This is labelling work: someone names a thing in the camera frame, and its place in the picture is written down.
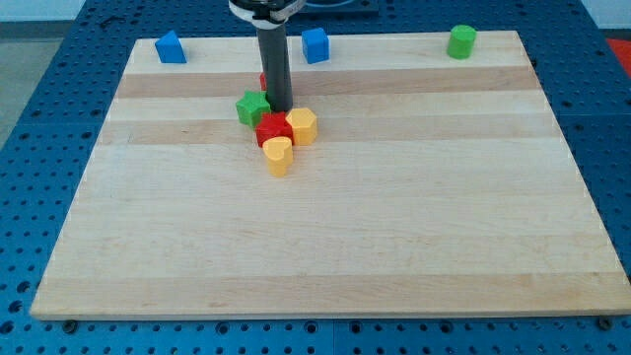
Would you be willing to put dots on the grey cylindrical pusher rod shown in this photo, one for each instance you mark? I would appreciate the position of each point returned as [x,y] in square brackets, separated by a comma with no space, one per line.
[273,49]

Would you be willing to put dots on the red cylinder block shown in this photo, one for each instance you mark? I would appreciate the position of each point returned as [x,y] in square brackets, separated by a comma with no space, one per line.
[262,82]

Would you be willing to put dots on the blue cube block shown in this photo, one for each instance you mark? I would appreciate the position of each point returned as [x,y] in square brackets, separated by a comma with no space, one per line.
[315,45]

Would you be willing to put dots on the green star block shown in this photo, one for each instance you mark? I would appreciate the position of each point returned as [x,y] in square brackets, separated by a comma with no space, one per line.
[251,107]

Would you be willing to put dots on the red star block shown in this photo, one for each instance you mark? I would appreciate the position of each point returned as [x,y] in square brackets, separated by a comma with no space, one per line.
[273,124]

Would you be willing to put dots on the yellow hexagon block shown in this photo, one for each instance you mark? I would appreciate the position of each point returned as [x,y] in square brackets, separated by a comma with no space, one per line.
[304,125]

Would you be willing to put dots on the blue triangle block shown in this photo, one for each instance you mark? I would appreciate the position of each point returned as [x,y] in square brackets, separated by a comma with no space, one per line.
[169,48]

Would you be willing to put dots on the yellow heart block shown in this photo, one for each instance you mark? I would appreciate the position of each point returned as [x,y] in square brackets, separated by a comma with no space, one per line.
[278,152]

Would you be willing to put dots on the green cylinder block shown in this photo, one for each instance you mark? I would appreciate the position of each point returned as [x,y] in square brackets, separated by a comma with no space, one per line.
[461,41]

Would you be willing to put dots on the wooden board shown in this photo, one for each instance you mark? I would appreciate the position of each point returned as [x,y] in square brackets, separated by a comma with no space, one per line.
[435,188]

